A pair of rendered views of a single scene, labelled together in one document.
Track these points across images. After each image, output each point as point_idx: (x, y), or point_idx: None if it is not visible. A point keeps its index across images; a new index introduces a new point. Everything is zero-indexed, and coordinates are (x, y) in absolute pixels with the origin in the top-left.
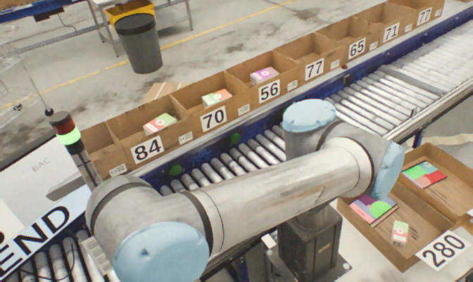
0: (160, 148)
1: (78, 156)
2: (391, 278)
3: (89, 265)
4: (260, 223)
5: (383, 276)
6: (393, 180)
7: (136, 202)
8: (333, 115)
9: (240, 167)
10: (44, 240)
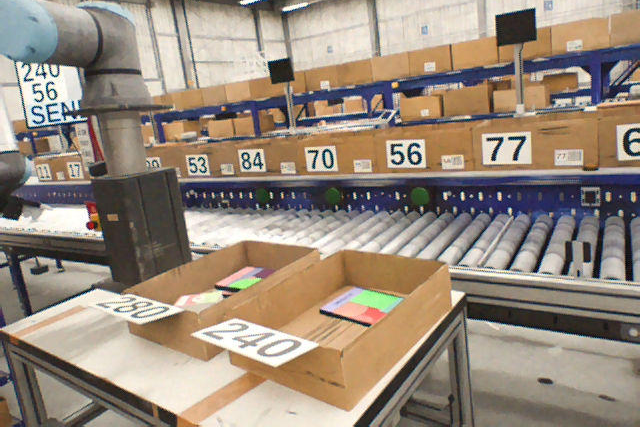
0: (263, 166)
1: None
2: (121, 326)
3: None
4: None
5: (124, 321)
6: (16, 40)
7: None
8: (85, 3)
9: (298, 220)
10: (75, 118)
